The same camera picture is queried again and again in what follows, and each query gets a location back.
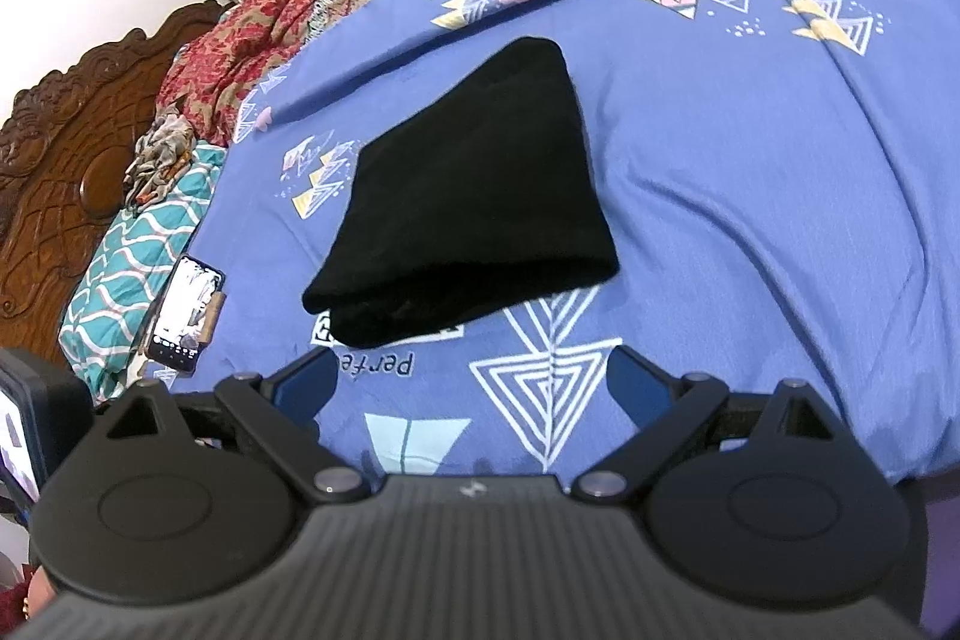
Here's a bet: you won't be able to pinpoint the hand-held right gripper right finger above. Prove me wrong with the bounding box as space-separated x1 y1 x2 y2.
574 344 841 506

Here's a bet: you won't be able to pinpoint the small wooden stick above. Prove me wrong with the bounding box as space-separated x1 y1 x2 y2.
196 291 227 345

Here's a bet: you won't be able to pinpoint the black pants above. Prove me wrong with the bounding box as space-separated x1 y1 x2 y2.
301 37 621 347

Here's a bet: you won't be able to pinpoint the purple cloth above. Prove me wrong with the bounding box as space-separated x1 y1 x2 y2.
911 479 960 640

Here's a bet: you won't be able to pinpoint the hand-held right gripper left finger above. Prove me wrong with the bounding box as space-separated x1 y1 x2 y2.
105 347 368 510

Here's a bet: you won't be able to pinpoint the carved wooden headboard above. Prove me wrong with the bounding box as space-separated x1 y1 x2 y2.
0 0 237 371

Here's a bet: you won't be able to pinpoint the blue printed bed sheet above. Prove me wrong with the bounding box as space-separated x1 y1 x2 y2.
146 0 960 483

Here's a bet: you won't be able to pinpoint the red patterned blanket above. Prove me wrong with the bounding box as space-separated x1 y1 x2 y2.
154 0 676 150

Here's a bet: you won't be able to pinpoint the teal wavy patterned pillow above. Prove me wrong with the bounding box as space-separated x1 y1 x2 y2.
58 141 230 405

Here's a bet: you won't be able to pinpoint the brown floral scarf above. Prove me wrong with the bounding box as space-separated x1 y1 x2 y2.
124 111 200 214

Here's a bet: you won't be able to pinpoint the smartphone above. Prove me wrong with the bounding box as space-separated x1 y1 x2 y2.
145 254 226 375

